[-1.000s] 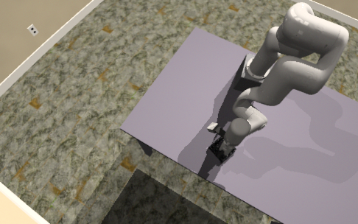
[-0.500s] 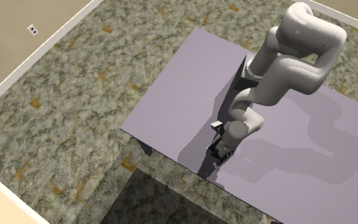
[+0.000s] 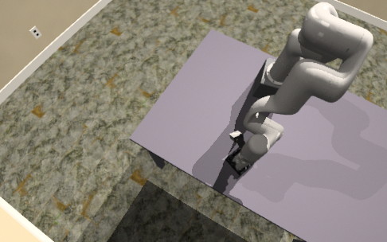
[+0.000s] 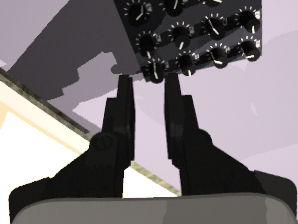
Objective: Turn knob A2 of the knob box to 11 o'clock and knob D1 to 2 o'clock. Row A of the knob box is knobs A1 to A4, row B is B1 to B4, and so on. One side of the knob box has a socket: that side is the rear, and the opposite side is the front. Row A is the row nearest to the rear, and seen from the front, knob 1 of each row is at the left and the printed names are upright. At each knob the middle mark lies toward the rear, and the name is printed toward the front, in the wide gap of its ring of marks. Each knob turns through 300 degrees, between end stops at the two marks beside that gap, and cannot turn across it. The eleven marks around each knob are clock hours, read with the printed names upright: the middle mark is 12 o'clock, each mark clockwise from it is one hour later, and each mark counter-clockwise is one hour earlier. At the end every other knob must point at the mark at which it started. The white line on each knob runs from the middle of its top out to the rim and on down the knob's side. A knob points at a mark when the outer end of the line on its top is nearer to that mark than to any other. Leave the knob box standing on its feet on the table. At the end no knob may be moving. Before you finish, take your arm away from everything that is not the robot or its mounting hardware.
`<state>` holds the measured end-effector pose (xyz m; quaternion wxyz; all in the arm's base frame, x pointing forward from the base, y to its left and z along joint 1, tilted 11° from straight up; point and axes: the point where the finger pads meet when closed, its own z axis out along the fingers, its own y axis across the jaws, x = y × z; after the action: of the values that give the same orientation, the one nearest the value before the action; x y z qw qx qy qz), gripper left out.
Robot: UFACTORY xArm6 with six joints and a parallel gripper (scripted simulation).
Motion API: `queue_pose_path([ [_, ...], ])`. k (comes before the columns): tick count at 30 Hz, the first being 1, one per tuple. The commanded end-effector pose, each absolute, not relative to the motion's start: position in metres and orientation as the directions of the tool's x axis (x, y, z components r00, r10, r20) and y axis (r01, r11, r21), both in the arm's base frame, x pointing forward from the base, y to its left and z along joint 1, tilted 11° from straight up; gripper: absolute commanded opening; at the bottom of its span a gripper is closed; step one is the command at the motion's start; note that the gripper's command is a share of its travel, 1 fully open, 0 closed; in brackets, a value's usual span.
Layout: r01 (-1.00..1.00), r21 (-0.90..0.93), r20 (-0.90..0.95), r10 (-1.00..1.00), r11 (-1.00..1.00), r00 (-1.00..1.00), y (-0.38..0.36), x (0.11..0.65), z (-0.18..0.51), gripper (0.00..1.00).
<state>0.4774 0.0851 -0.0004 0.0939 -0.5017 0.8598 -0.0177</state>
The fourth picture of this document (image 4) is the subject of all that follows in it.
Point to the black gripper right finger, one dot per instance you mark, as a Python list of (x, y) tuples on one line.
[(207, 167)]

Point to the black knob box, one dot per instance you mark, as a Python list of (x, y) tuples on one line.
[(185, 42)]

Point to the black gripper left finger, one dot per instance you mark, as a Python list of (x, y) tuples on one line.
[(99, 171)]

